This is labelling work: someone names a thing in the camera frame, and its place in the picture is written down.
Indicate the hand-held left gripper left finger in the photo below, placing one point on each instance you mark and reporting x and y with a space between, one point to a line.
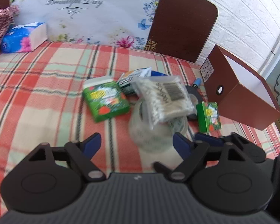
93 142

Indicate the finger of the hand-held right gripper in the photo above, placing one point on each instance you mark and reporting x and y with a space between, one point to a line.
207 137

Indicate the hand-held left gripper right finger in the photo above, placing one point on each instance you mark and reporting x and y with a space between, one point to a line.
179 143

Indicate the clear tape roll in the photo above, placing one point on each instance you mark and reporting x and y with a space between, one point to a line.
149 135

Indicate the brown cardboard box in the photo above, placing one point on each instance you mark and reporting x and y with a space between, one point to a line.
242 107

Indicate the small green printed box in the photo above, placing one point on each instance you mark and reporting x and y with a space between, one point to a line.
210 116

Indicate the large green printed box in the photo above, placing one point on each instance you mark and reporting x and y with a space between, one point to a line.
105 100

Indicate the black tape roll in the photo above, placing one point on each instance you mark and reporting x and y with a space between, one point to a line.
192 95

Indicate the clear bag of cotton swabs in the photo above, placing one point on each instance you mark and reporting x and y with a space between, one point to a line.
163 98

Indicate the black white printed packet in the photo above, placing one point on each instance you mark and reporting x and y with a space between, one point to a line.
130 81

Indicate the red green plaid blanket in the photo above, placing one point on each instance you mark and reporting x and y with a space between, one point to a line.
37 98

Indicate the large brown headboard panel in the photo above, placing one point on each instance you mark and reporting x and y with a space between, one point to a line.
182 21

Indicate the white floral plastic sheet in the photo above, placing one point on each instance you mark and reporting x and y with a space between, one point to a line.
95 21

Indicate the blue floral tissue pack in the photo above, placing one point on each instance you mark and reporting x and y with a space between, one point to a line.
16 39

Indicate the red white checked cloth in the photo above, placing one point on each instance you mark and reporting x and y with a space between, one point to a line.
0 21

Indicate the white door frame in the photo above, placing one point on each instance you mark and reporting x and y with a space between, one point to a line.
277 44

